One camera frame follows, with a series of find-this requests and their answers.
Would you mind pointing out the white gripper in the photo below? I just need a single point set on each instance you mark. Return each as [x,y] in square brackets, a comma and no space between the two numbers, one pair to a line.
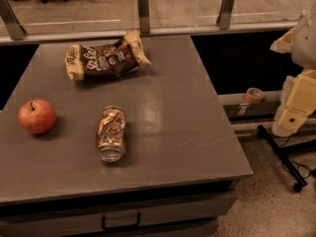
[305,44]

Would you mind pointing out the orange soda can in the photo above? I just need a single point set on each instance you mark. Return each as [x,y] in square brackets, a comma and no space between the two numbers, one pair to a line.
[111,135]

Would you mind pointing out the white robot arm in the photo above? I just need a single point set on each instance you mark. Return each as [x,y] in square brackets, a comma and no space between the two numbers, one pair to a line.
[300,41]

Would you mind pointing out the black stand leg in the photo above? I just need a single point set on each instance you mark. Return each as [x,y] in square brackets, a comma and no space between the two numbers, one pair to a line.
[284,151]

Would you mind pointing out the orange tape roll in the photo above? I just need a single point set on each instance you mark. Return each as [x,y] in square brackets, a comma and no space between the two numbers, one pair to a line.
[254,95]

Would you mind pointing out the grey table drawer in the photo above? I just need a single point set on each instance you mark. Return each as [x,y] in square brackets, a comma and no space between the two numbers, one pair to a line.
[184,216]

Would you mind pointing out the brown chip bag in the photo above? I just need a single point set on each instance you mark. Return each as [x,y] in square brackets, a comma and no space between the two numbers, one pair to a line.
[106,61]

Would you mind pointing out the red apple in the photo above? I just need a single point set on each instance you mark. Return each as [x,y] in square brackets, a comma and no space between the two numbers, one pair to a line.
[37,116]

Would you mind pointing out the right metal glass bracket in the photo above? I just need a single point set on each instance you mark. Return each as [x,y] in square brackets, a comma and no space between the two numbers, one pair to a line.
[225,12]

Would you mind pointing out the metal glass bracket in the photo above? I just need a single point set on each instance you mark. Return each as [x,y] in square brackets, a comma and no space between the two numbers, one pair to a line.
[225,12]
[143,16]
[15,30]

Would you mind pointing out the middle metal glass bracket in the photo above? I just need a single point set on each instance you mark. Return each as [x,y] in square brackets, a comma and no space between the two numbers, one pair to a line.
[143,16]

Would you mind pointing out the black drawer handle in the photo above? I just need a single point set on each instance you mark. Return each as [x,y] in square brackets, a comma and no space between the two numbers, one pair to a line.
[120,221]

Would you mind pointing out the left metal glass bracket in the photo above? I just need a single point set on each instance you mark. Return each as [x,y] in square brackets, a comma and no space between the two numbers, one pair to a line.
[15,30]

